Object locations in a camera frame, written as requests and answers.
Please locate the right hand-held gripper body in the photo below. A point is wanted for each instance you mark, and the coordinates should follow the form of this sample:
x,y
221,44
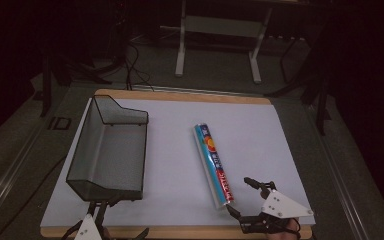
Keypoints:
x,y
281,206

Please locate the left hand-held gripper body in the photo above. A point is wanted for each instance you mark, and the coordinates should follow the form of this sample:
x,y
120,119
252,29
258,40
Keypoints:
x,y
88,230

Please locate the long blue wrap box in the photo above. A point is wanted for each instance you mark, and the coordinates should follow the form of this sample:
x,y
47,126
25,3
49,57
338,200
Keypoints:
x,y
213,163

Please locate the black mesh basket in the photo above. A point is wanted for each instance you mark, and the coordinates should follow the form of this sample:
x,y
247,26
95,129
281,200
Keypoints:
x,y
111,156

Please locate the person's right hand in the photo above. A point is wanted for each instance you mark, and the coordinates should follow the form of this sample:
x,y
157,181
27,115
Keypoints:
x,y
292,231

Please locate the white table mat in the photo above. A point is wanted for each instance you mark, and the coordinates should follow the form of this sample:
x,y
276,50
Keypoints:
x,y
180,186

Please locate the metal floor rail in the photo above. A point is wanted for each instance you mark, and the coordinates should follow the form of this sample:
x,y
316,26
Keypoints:
x,y
343,186
10,173

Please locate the white metal desk frame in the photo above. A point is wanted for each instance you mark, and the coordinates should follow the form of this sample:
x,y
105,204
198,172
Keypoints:
x,y
180,50

